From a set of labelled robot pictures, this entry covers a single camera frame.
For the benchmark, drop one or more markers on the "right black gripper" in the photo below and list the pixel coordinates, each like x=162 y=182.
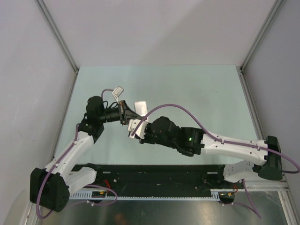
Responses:
x=146 y=139

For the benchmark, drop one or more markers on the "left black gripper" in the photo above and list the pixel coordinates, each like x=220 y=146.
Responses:
x=127 y=112

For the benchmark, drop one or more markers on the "red white remote control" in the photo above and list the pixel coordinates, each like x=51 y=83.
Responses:
x=141 y=108

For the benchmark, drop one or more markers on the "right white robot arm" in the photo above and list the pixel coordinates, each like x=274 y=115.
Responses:
x=258 y=158

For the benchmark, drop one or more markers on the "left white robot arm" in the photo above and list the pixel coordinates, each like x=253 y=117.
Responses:
x=52 y=186

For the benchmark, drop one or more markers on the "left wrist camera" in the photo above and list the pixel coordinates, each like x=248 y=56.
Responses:
x=117 y=92

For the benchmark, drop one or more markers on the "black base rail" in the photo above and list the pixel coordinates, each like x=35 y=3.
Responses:
x=162 y=180

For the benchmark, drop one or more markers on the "slotted cable duct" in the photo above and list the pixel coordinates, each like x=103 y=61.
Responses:
x=94 y=195

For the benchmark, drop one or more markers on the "left aluminium frame post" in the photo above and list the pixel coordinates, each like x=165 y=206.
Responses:
x=56 y=33

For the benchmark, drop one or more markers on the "aluminium frame post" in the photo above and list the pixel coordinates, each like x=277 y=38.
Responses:
x=56 y=33
x=262 y=32

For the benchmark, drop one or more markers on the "right aluminium frame post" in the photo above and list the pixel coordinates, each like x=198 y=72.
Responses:
x=262 y=32

